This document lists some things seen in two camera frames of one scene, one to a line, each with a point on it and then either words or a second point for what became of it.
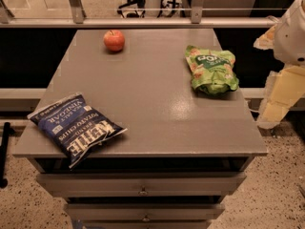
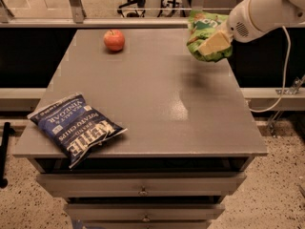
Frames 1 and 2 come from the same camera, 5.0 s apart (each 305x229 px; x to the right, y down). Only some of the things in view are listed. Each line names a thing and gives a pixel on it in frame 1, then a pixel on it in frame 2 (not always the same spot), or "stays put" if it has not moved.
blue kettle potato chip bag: (76, 128) stays put
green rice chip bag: (212, 72) -> (202, 26)
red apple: (113, 39) stays put
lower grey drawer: (148, 213) stays put
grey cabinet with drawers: (184, 152) stays put
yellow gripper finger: (284, 89) -> (215, 43)
